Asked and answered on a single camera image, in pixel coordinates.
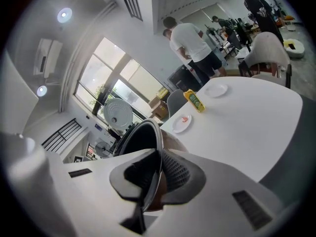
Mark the white ceiling air conditioner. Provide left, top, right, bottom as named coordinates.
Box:
left=33, top=38, right=63, bottom=79

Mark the black standing fan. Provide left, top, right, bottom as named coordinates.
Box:
left=95, top=141, right=112, bottom=158

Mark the beige chair with black frame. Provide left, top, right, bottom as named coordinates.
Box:
left=238, top=31, right=292, bottom=88

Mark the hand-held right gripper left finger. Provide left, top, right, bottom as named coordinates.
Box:
left=63, top=148, right=163, bottom=237

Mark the large cardboard box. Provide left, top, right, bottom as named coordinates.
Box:
left=148, top=96, right=170, bottom=119

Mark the grey shell chair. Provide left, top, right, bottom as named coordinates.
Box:
left=166, top=89, right=190, bottom=118

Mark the black pot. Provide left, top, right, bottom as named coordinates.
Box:
left=115, top=118, right=190, bottom=212

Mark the white round floor cushion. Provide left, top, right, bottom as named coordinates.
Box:
left=282, top=38, right=306, bottom=59

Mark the black cabinet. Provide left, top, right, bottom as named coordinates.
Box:
left=167, top=64, right=202, bottom=92

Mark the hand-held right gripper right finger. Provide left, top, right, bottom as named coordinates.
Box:
left=148, top=149, right=287, bottom=237

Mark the white plate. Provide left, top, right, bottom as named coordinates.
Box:
left=204, top=83, right=228, bottom=98
left=172, top=114, right=193, bottom=134

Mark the yellow bottle with black cap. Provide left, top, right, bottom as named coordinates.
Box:
left=183, top=88, right=206, bottom=113

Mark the dark blue rice cooker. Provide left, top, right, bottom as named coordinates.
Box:
left=103, top=97, right=136, bottom=145

